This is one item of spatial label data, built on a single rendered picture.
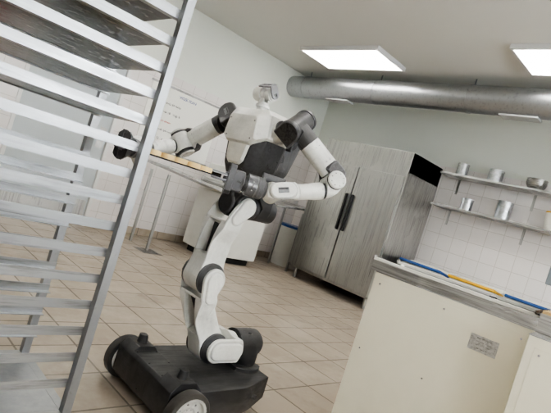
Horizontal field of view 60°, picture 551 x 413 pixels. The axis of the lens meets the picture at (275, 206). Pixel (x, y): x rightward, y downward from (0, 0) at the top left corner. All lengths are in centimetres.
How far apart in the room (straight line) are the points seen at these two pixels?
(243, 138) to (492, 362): 136
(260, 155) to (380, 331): 96
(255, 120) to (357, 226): 439
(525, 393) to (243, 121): 148
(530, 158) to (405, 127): 182
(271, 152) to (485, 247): 474
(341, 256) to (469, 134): 236
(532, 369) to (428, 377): 47
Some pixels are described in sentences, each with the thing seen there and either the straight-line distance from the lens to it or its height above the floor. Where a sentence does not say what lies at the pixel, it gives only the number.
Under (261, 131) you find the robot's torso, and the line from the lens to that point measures 205.
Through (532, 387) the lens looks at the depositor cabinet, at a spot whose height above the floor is 67.
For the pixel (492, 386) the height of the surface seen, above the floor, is 58.
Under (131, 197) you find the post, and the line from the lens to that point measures 162.
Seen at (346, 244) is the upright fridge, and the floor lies 70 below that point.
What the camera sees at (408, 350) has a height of 57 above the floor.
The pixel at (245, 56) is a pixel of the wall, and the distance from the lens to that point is 715.
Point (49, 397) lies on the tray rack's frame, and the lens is 193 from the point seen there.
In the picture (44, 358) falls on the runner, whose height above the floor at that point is 33.
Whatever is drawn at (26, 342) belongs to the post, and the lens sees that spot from 219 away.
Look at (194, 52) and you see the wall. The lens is 665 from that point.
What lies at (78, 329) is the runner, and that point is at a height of 42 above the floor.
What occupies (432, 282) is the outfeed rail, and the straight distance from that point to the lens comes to 222.
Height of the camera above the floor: 103
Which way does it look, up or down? 1 degrees down
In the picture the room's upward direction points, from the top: 17 degrees clockwise
